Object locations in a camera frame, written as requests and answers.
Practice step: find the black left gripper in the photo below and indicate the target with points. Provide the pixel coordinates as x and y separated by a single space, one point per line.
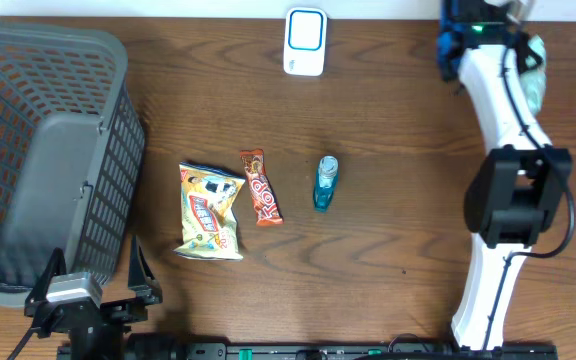
141 294

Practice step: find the yellow snack bag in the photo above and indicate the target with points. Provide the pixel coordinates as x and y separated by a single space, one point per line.
209 226

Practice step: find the red chocolate bar wrapper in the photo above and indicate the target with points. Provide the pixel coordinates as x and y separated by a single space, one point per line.
263 198

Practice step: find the teal mouthwash bottle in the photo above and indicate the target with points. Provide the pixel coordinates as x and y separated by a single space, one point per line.
325 184

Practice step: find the white teal wipes pack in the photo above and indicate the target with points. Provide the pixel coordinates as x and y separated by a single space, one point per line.
533 81

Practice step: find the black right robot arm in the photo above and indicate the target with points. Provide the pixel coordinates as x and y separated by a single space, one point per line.
519 205

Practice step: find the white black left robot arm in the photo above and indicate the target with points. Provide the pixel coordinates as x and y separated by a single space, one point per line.
109 344

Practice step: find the white barcode scanner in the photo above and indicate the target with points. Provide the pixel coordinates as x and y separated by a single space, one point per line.
305 42

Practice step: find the grey plastic basket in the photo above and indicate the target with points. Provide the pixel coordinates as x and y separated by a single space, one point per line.
71 149

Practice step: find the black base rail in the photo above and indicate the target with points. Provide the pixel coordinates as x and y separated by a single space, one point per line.
400 349

